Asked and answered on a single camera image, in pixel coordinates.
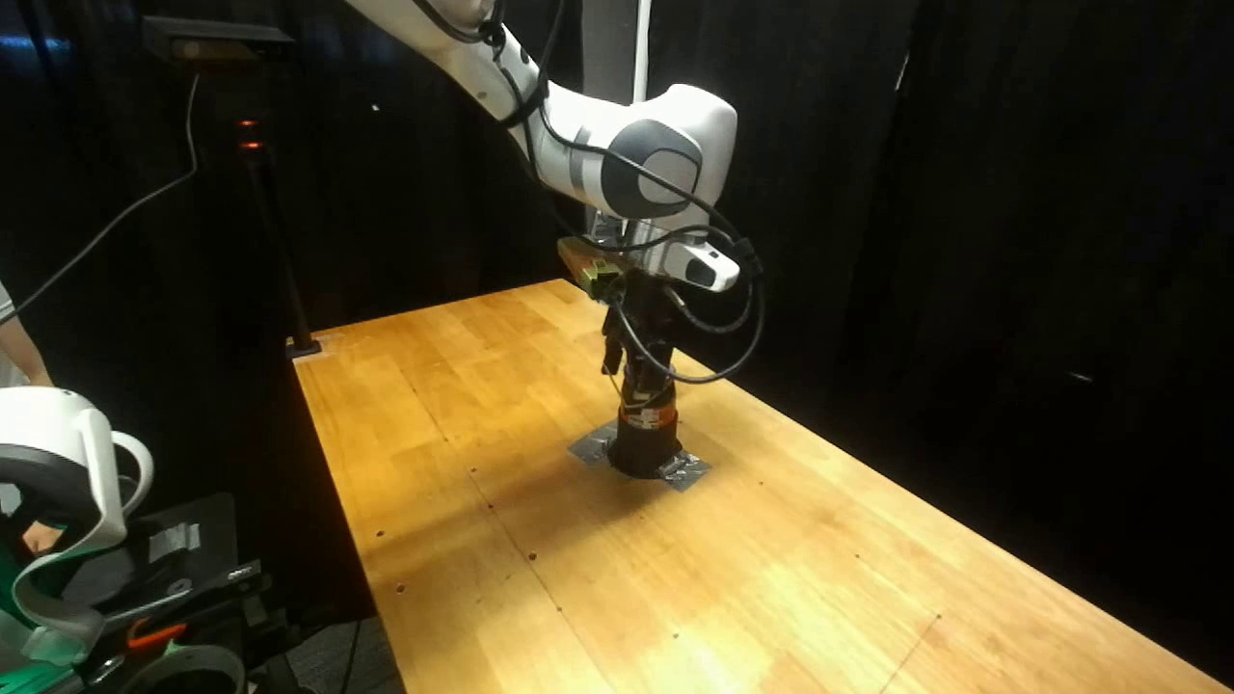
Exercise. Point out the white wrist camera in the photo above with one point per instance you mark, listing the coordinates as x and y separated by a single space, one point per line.
704 266

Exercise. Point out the black camera stand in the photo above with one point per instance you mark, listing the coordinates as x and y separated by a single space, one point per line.
273 243

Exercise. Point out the person forearm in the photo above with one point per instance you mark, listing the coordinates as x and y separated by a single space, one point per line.
16 348

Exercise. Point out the dark upside-down cup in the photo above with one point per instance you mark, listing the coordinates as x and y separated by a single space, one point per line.
642 449

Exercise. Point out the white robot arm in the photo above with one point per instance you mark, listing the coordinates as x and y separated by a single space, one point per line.
578 141

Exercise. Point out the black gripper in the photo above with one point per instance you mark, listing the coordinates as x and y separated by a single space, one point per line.
646 324

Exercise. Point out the black mounting plate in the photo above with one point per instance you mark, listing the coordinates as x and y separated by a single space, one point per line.
197 515

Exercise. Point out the white vertical pole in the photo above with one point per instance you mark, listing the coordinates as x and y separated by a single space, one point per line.
636 41

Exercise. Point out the grey tape patch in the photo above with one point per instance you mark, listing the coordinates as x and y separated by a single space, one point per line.
688 473

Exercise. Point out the black camera on stand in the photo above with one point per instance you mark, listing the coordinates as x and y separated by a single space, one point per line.
213 41

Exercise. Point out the white robot base link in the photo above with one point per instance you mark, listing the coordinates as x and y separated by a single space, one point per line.
63 438

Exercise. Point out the black curtain backdrop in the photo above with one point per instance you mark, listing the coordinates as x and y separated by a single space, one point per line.
1005 255

